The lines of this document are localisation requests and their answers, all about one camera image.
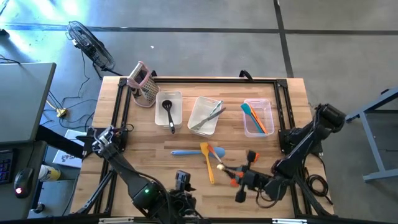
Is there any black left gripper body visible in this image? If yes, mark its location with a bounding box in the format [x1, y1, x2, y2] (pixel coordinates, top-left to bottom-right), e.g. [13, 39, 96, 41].
[169, 170, 200, 218]

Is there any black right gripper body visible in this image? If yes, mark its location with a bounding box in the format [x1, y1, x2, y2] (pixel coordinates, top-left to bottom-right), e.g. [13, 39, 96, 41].
[235, 151, 266, 203]

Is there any yellow silicone spatula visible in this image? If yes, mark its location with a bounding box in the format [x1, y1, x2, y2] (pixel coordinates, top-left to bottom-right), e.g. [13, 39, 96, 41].
[200, 142, 215, 185]

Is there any long blue silicone spatula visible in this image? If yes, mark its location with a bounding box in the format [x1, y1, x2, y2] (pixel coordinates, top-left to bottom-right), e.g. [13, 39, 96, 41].
[170, 146, 226, 159]

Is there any long orange-yellow spatula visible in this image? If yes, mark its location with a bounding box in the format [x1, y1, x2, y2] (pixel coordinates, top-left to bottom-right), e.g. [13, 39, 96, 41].
[249, 105, 269, 135]

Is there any silver knife dark handle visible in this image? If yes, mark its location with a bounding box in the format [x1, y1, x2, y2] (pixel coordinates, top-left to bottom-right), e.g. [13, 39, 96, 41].
[190, 107, 227, 131]

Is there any teal silicone spatula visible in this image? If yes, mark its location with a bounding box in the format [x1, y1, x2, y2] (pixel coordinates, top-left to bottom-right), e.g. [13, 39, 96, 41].
[240, 103, 264, 134]

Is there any silver knife pale handle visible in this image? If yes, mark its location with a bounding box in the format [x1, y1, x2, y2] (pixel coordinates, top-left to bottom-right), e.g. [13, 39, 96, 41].
[205, 99, 224, 121]

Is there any black slotted spoon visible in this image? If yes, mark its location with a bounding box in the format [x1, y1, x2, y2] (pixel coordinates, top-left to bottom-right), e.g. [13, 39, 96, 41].
[161, 100, 177, 134]

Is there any white plastic bin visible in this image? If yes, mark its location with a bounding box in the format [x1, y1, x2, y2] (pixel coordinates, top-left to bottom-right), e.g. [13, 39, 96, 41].
[187, 96, 222, 138]
[154, 90, 183, 130]

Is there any clear plastic bin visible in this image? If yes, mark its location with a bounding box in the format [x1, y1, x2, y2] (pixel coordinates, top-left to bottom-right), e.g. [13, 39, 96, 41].
[243, 98, 275, 139]

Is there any white printed box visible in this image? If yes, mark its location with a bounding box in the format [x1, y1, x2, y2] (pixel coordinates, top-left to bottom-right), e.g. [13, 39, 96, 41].
[52, 129, 91, 169]

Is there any white yellow can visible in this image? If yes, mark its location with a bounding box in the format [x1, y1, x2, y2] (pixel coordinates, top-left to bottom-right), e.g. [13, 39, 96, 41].
[37, 164, 62, 182]

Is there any black computer mouse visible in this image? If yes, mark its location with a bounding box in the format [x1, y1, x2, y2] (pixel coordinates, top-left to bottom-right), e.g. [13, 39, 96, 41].
[14, 167, 34, 199]

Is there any black floor fan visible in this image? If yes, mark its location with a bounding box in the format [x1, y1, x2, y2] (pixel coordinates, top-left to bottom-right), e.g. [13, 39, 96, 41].
[65, 21, 116, 72]

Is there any black keyboard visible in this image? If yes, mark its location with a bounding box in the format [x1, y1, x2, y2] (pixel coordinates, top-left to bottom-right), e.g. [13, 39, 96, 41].
[0, 148, 15, 184]

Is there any grey desk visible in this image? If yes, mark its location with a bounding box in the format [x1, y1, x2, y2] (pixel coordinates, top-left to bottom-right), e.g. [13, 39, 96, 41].
[0, 62, 57, 220]

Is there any silver metal bracket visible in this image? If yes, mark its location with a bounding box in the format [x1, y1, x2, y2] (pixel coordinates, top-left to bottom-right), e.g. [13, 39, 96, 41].
[272, 217, 308, 224]
[98, 217, 134, 224]

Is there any coiled black cable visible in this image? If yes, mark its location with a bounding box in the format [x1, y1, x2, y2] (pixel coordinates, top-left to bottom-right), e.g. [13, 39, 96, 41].
[303, 166, 330, 200]

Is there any black aluminium table frame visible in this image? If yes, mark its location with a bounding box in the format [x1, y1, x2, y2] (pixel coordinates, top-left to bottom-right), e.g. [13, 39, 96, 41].
[74, 76, 335, 218]

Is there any box grater pink handle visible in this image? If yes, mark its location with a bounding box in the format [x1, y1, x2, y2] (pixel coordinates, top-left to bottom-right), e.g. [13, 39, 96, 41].
[126, 60, 160, 109]

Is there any blue-grey table frame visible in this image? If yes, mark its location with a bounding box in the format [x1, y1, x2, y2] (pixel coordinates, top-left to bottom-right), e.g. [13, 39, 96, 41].
[342, 86, 398, 183]

